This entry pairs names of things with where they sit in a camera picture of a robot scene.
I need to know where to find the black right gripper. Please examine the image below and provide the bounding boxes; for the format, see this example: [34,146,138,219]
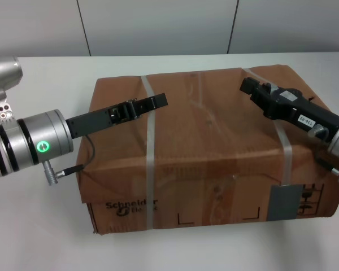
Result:
[240,77,339,142]

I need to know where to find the grey rectangular label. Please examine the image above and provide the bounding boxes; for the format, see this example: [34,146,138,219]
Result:
[267,183,304,222]

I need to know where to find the brown cardboard box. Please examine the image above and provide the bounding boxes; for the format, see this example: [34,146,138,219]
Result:
[78,64,339,235]

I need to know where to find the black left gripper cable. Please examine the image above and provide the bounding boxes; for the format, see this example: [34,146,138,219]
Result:
[44,134,95,186]

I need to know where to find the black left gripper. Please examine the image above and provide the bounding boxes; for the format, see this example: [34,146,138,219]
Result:
[66,93,169,140]

